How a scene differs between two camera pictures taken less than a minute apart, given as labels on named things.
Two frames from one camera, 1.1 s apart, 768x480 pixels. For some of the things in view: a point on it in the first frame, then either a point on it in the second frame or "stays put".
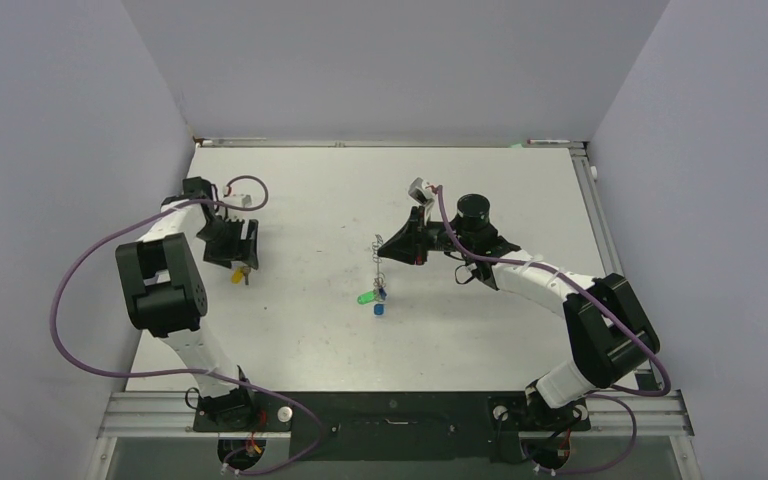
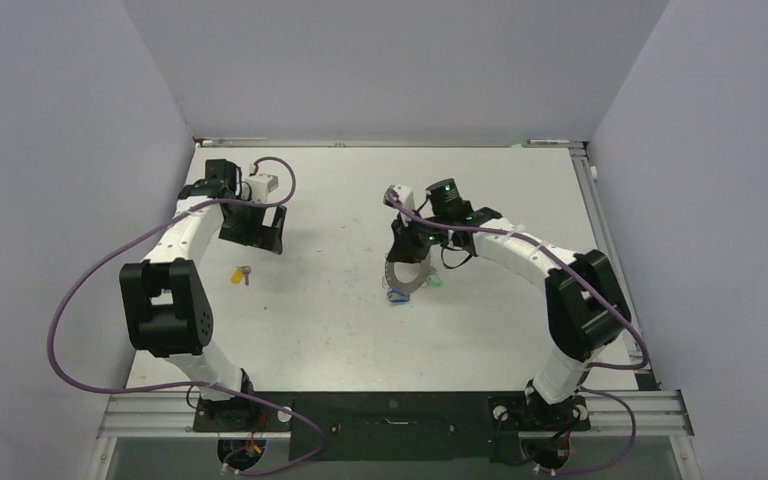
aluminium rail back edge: [374, 143] stays put
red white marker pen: [530, 141] stays put
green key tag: [366, 298] → [434, 280]
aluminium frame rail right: [646, 379] stays put
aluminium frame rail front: [130, 412] stays put
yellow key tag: [237, 276] stays put
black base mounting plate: [393, 426] stays put
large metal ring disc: [380, 280] → [396, 284]
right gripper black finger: [409, 245] stays put
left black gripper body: [223, 229] → [247, 216]
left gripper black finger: [221, 251] → [262, 237]
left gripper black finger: [248, 248] → [275, 239]
